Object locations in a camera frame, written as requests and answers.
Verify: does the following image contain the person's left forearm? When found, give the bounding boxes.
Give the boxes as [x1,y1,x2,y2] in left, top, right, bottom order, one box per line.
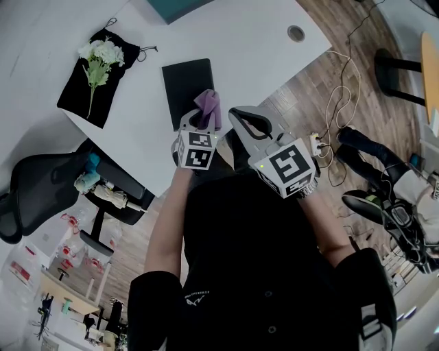
[143,166,195,286]

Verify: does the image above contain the beige folded umbrella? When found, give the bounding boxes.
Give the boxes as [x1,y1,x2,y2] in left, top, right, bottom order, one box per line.
[93,182,145,214]

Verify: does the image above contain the black drawstring pouch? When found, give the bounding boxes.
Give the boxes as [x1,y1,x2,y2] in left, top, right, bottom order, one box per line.
[56,17,159,130]

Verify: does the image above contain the person's dark trousers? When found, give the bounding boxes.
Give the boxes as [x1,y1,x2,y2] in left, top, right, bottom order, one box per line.
[213,130,255,176]

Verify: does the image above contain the white cardboard box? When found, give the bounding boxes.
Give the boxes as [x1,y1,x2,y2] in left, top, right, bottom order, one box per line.
[33,218,70,258]

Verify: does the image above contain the person's right forearm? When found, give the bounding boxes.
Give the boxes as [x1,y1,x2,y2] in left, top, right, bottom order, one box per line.
[298,195,355,267]

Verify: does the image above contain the dark teal box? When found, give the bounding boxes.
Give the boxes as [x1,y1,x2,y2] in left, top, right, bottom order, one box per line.
[147,0,215,25]

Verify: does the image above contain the black office chair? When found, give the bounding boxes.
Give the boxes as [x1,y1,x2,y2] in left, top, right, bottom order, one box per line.
[0,138,156,258]

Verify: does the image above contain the purple cloth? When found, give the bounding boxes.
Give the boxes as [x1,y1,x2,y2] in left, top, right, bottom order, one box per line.
[193,88,224,132]

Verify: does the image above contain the light wooden side table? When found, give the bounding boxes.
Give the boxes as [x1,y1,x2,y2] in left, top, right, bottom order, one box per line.
[38,271,101,317]

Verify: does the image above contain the clear plastic bag red print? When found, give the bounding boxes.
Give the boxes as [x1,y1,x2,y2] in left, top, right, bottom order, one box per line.
[59,211,115,272]

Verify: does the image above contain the black notebook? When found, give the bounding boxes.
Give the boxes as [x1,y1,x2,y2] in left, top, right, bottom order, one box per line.
[161,58,217,132]

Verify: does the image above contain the silver wristwatch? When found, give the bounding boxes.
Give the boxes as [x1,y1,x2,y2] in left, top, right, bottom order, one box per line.
[296,182,320,199]

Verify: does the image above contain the white power strip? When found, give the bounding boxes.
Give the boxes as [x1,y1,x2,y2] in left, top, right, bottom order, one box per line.
[309,132,325,159]

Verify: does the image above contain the white cable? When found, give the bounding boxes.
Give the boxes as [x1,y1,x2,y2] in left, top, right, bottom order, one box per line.
[322,51,363,169]

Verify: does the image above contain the round desk grommet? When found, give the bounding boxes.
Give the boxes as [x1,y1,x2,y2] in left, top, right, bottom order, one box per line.
[287,24,307,43]

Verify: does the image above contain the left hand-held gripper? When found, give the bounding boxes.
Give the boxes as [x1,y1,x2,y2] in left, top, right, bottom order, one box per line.
[170,108,220,171]

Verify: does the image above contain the teal plush toy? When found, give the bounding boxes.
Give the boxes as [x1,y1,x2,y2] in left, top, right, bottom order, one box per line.
[74,152,102,195]

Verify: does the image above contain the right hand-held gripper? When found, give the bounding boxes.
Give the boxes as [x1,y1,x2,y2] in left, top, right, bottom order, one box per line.
[227,104,322,200]

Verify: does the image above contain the round wooden table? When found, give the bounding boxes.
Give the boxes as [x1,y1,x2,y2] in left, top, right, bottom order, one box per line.
[373,30,439,125]

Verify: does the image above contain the person's black shirt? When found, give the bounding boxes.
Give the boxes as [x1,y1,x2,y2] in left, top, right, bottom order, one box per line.
[126,171,399,351]

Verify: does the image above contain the white artificial flower bouquet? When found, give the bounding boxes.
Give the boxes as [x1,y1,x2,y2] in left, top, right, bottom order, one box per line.
[78,36,126,119]

